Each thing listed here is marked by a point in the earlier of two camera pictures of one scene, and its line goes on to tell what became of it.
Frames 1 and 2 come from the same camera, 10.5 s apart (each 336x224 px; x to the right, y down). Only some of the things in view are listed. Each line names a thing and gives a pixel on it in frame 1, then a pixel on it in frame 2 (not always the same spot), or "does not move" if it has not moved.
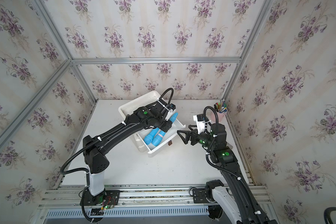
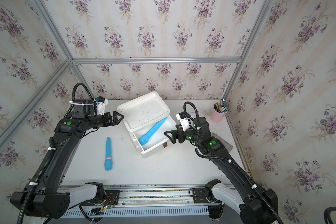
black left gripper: x=169 y=125 -> x=114 y=122
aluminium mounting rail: x=142 y=196 does not move
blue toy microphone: x=157 y=140 -> x=108 y=163
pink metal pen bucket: x=220 y=115 does not move
